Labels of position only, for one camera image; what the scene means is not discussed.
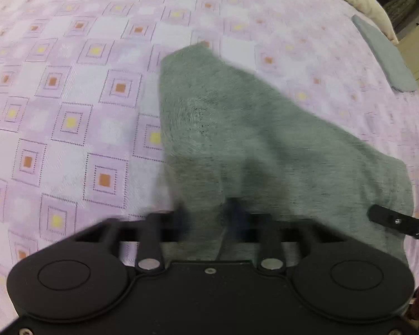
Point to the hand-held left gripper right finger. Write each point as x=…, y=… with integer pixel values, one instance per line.
x=235, y=220

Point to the purple patterned bed sheet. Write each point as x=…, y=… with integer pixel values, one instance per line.
x=56, y=76

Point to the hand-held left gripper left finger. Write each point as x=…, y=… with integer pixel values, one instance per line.
x=181, y=221

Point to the grey knit pants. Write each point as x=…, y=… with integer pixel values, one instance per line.
x=258, y=139

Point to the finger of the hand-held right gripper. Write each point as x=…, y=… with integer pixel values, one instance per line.
x=398, y=221

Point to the folded grey cloth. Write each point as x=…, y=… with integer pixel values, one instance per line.
x=387, y=52

